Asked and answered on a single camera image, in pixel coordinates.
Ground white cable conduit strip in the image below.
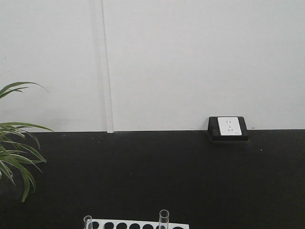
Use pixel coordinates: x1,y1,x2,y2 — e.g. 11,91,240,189
100,0,114,133

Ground clear glass test tube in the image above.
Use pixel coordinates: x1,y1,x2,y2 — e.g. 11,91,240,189
159,209,170,229
83,215,93,229

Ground white wall power socket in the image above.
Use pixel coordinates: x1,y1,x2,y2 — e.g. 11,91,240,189
208,116,249,142

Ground green spider plant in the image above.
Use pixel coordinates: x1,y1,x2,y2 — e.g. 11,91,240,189
0,82,54,203

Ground white test tube rack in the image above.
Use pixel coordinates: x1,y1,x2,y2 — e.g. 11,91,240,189
83,219,190,229

